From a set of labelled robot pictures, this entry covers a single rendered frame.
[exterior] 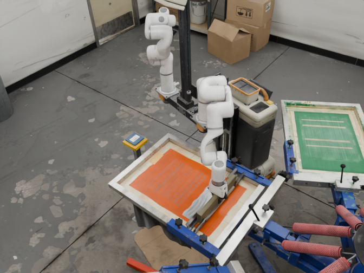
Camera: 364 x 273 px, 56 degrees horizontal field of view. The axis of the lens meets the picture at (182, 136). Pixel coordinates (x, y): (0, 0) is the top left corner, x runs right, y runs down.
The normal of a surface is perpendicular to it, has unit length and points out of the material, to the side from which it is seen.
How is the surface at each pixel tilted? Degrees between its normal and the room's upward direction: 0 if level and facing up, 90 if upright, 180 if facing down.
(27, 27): 90
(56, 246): 0
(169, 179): 0
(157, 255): 0
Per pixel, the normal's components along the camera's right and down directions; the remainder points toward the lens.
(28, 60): 0.79, 0.39
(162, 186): -0.04, -0.74
